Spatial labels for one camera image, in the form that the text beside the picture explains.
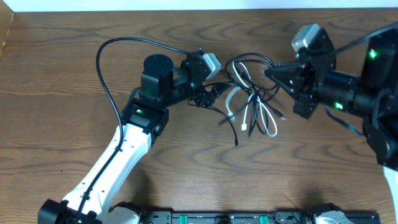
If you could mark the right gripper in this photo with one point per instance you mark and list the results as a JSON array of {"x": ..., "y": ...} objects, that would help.
[{"x": 288, "y": 74}]

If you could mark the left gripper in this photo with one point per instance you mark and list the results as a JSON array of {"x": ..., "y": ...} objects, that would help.
[{"x": 204, "y": 101}]

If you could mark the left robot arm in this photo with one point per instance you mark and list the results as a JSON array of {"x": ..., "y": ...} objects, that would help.
[{"x": 142, "y": 120}]

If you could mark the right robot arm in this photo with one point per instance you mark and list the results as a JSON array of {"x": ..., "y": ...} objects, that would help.
[{"x": 371, "y": 96}]

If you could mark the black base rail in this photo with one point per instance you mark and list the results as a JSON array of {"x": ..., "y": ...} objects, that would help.
[{"x": 224, "y": 217}]

